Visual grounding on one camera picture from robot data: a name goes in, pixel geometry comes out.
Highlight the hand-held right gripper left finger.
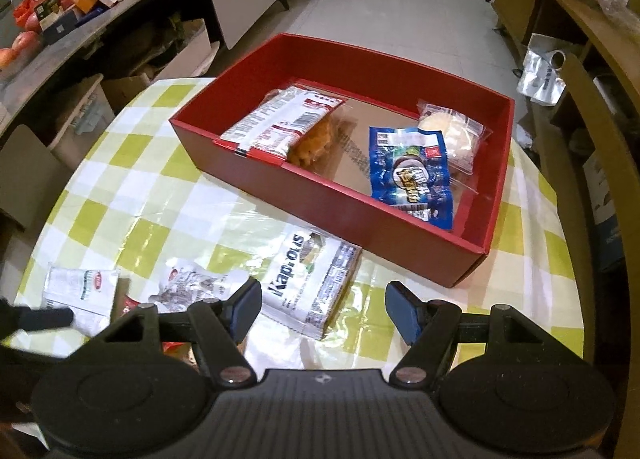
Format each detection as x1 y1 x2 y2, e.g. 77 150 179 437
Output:
97 275 263 387

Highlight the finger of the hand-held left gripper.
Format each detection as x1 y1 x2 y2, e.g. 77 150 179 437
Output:
0 306 75 335

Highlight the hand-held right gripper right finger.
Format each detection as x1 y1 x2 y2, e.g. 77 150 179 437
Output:
385 280 543 386

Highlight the white packet green red logo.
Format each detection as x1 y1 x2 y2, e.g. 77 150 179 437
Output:
42 264 121 337

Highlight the white and clear snack packet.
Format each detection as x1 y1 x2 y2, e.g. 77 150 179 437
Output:
150 264 251 312

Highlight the white wafer packet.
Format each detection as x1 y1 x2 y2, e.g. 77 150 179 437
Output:
260 226 363 340

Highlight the red cardboard box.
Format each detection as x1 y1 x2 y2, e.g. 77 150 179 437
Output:
169 32 516 288

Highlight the blue snack packet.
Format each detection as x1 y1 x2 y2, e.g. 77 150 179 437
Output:
369 125 458 230

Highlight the yellow crispy snack packet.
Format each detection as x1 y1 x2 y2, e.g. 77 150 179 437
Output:
287 114 341 170

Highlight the long red-white packet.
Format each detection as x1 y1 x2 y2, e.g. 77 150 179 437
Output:
220 86 348 160

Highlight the clear round cake packet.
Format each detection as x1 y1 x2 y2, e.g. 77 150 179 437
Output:
416 99 488 195

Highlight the green white checkered tablecloth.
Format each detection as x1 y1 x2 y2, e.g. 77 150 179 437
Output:
10 76 588 375

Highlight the large cardboard box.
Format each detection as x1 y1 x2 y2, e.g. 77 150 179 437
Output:
0 124 71 232

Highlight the wooden chair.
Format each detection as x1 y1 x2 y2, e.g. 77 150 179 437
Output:
550 53 640 375

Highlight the open cardboard box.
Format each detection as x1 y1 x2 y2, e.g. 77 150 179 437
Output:
102 19 221 97

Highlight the grey side counter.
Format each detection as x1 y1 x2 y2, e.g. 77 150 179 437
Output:
0 0 290 140

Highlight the red apple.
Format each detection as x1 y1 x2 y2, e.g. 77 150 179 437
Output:
0 32 43 70

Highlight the silver foil bag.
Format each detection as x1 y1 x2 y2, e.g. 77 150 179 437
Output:
516 33 568 107

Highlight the dark box white label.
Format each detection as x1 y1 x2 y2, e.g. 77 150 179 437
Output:
40 9 83 45

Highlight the red net fruit bag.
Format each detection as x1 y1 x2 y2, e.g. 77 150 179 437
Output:
12 0 58 32

